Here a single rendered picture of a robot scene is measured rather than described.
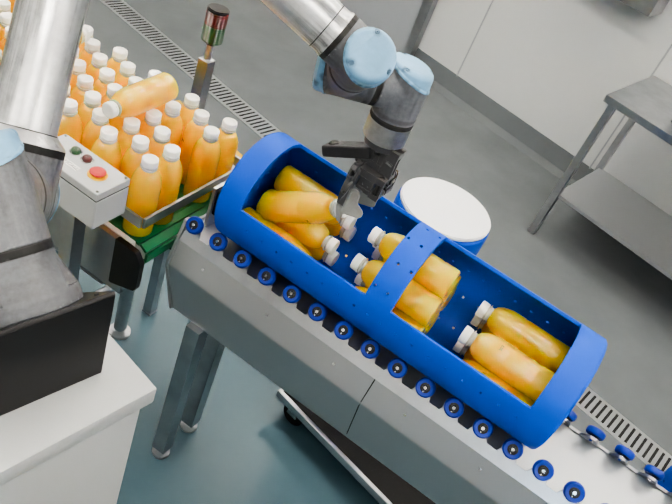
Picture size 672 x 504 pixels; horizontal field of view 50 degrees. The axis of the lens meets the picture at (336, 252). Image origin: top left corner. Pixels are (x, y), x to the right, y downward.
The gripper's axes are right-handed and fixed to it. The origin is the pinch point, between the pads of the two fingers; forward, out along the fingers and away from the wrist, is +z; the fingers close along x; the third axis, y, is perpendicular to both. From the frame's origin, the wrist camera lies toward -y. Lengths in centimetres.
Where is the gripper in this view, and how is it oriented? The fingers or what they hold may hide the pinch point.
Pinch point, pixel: (342, 210)
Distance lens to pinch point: 155.7
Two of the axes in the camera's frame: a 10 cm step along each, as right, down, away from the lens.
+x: 4.9, -4.2, 7.6
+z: -3.1, 7.3, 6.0
